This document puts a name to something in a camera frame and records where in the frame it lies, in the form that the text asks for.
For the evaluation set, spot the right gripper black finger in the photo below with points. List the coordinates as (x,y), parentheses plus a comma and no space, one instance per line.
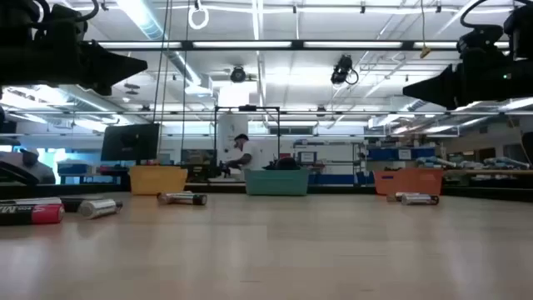
(437,85)

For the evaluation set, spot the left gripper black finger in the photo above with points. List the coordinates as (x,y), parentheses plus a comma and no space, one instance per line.
(112,66)

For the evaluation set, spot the yellow hanging tag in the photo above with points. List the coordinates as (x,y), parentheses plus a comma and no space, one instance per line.
(424,52)

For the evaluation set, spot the black monitor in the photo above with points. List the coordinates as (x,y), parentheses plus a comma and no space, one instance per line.
(130,141)

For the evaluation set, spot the blue storage shelf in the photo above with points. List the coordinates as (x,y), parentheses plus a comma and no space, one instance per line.
(387,154)

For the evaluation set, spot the orange plastic bin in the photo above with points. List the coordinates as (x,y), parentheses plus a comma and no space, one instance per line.
(412,181)

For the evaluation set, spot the person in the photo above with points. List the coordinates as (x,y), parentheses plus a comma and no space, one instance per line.
(252,156)
(37,171)

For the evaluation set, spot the yellow plastic bin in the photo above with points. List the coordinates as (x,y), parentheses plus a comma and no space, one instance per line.
(158,181)

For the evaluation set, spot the black overhead light bar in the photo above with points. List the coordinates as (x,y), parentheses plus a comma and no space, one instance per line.
(297,44)

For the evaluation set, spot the white sign board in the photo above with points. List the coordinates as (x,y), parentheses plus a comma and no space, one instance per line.
(307,157)

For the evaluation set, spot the black and red battery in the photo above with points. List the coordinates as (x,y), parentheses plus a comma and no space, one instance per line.
(46,213)

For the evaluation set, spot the black background robot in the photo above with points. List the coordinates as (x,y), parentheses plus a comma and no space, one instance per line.
(287,163)

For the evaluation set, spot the teal plastic bin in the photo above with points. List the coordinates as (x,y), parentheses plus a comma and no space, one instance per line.
(277,183)

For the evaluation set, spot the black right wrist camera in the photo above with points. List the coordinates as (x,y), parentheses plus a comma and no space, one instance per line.
(479,39)

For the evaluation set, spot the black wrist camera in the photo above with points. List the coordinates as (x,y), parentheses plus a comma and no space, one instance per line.
(479,39)
(64,23)

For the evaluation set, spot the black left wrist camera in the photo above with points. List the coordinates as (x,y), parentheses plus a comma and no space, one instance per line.
(64,23)

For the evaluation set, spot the black ceiling camera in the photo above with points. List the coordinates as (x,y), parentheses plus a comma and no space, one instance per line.
(238,74)

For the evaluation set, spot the black aluminium table frame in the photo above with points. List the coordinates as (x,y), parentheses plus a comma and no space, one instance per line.
(341,189)

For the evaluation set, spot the black metal gantry frame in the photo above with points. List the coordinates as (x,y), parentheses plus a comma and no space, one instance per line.
(247,108)

